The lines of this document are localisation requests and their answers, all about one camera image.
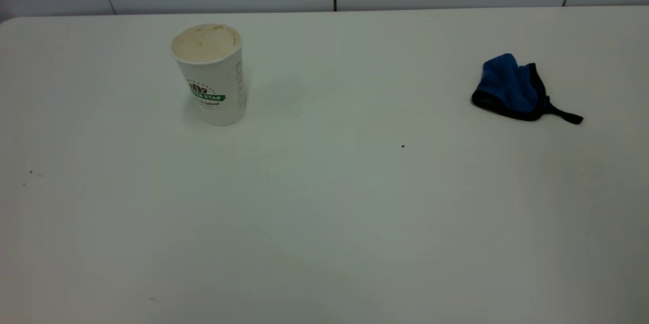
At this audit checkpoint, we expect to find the white paper coffee cup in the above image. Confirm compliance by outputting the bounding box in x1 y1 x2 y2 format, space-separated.
170 23 247 127

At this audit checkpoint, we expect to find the blue cloth with black trim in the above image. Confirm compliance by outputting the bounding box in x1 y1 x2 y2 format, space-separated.
471 53 584 125

